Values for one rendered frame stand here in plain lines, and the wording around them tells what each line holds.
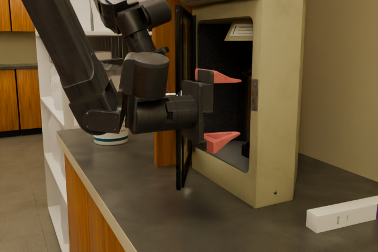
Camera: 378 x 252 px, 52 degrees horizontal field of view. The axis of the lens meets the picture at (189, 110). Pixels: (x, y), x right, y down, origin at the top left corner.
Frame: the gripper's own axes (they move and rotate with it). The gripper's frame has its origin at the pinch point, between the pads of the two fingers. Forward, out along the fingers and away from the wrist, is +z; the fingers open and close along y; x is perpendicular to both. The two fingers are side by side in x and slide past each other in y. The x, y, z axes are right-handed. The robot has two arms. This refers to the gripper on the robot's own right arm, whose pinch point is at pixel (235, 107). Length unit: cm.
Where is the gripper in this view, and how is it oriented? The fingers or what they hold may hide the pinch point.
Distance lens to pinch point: 70.1
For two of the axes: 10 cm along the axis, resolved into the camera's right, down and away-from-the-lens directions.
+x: -4.5, -1.6, 8.8
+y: 0.0, -9.8, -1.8
